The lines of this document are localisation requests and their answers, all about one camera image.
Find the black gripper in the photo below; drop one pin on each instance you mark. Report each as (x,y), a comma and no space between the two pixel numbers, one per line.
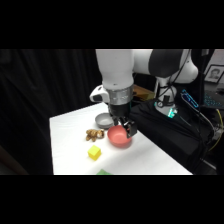
(120,111)

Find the green triangle block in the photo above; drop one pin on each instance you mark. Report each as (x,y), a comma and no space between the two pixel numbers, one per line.
(103,172)

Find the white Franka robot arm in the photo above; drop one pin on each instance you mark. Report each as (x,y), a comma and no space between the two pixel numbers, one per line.
(116,66)

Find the pink bowl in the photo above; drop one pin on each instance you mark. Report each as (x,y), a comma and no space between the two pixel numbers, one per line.
(116,138)

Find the grey bowl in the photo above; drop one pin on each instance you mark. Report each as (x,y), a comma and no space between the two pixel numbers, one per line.
(103,120)

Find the black covered robot stand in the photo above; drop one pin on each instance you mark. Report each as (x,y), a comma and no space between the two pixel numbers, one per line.
(166,140)

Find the brown plush tiger toy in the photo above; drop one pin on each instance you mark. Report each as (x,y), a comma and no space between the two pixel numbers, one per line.
(94,134)

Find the yellow cube block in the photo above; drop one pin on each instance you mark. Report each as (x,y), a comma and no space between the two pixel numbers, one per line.
(94,152)

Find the small green light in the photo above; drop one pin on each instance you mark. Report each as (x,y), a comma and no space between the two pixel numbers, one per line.
(172,113)

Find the framed portrait picture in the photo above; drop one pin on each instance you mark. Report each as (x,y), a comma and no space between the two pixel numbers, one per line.
(214,74)

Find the black curtain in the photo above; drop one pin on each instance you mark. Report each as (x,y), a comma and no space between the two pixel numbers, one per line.
(33,100)

